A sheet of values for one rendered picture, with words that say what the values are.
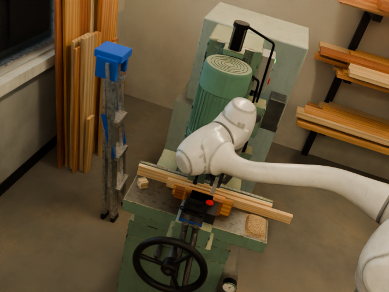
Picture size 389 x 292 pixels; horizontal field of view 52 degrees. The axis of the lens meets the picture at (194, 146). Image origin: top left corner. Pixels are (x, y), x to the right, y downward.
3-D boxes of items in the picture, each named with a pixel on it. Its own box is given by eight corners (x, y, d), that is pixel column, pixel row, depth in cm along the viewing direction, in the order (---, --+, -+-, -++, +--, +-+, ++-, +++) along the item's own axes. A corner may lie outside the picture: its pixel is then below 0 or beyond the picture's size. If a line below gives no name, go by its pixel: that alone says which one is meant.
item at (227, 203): (181, 202, 166) (184, 188, 162) (182, 199, 168) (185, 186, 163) (227, 216, 165) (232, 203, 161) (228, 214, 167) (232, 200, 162)
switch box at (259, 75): (249, 89, 172) (261, 55, 163) (251, 80, 180) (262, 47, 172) (263, 93, 172) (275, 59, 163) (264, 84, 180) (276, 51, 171)
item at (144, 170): (136, 174, 175) (138, 165, 172) (138, 171, 176) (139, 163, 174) (268, 214, 172) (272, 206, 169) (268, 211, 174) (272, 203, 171)
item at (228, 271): (213, 297, 174) (218, 285, 170) (217, 275, 185) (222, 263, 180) (232, 303, 174) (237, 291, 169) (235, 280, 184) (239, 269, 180)
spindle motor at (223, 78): (182, 142, 150) (201, 65, 133) (191, 120, 164) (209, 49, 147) (227, 155, 149) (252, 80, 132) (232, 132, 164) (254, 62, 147)
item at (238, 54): (218, 65, 151) (230, 22, 142) (221, 58, 158) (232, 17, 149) (238, 71, 151) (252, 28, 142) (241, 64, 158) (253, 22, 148)
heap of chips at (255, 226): (243, 233, 159) (246, 229, 157) (246, 213, 169) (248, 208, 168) (264, 240, 159) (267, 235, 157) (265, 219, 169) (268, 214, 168)
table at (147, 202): (112, 225, 155) (113, 214, 152) (136, 179, 181) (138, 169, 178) (261, 272, 153) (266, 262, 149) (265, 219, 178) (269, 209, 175)
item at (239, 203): (165, 186, 172) (167, 179, 170) (167, 183, 174) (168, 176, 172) (289, 223, 170) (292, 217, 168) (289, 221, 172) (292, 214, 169)
